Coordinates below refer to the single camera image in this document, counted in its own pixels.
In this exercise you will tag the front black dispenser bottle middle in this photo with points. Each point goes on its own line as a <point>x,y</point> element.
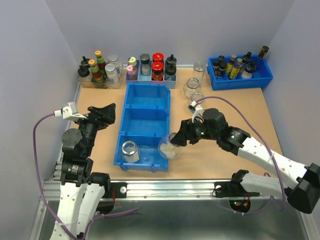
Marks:
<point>170,72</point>

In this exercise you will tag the rear black dispenser bottle middle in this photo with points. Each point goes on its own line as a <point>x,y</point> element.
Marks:
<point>171,60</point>

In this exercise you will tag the front silver-lid jar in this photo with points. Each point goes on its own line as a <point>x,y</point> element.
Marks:
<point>111,73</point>

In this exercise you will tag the yellow-cap spice bottle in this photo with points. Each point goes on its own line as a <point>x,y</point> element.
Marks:
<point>132,61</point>

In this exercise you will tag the rear silver-lid jar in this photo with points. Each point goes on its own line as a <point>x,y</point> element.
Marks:
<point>113,59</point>

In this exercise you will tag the pink-cap spice bottle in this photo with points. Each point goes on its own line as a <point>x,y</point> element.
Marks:
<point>131,73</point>

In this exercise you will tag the lidded glass jar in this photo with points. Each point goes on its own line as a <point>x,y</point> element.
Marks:
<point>199,70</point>

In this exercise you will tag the dark bottle gold band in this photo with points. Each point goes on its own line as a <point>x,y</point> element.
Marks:
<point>263,52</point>

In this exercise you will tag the clear plastic organizer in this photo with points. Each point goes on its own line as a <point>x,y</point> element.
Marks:
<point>92,78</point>

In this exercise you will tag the rear black dispenser bottle left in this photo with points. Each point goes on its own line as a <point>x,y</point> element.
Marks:
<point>85,62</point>

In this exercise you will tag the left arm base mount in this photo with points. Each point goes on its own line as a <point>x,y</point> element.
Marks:
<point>110,191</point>

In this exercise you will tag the pastel compartment organizer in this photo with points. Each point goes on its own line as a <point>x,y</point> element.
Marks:
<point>147,79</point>

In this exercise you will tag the black dispenser bottle tray front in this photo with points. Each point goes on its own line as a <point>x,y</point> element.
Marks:
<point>249,70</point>

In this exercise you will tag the rear yellow-cap sauce bottle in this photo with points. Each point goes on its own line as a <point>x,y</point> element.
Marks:
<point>101,63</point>

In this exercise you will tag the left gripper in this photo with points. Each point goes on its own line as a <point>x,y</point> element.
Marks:
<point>107,113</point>

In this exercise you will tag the red-lid sauce jar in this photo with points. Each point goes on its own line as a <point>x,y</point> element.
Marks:
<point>157,71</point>
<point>158,57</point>

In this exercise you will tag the yellow label bottle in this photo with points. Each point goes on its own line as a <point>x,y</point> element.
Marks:
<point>236,69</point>
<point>230,64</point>

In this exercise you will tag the black dispenser bottle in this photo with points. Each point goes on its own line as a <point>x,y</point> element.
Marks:
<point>85,62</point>
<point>171,60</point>
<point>170,72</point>
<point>84,73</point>

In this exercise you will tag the yellow label bottle front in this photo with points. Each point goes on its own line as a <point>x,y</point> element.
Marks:
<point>236,69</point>

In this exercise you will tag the blue tray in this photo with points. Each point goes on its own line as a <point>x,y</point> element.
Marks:
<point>260,78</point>

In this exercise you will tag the front yellow-cap sauce bottle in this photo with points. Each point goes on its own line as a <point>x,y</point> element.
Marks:
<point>98,80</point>

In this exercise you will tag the black dispenser bottle tray rear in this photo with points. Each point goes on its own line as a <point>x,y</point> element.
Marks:
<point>247,58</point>

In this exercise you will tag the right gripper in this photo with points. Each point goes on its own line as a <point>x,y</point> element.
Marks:
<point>186,132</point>

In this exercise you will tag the grey-lid salt shaker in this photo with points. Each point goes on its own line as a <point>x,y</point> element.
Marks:
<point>145,64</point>

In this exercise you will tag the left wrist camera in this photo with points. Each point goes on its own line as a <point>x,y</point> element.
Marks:
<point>69,112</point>

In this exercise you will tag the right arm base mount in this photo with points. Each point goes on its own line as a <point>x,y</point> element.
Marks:
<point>240,198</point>

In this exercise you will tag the front black dispenser bottle left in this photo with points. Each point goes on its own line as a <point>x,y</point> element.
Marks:
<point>84,73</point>

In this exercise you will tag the front red-lid sauce jar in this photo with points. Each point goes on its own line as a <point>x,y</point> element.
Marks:
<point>157,71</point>

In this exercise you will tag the silver-lid jar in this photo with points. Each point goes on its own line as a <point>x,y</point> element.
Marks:
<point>111,73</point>
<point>113,59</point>

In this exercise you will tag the black dispenser bottle tray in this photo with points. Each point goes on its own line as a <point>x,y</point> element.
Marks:
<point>247,58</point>
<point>249,70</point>

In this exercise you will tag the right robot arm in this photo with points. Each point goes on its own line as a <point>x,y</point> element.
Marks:
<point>297,183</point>

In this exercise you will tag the large blue divided bin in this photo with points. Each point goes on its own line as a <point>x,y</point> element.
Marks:
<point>145,120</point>

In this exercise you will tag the yellow label bottle rear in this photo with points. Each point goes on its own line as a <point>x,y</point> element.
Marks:
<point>230,64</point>

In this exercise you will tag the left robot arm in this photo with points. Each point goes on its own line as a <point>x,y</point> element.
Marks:
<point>80,188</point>

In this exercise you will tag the black-cap spice jar front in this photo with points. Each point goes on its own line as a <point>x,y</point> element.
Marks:
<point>219,66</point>

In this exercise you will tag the yellow-cap sauce bottle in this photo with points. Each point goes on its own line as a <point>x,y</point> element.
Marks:
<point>98,80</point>
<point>101,63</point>

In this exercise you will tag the rear red-lid sauce jar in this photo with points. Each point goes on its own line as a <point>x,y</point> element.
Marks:
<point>158,57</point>

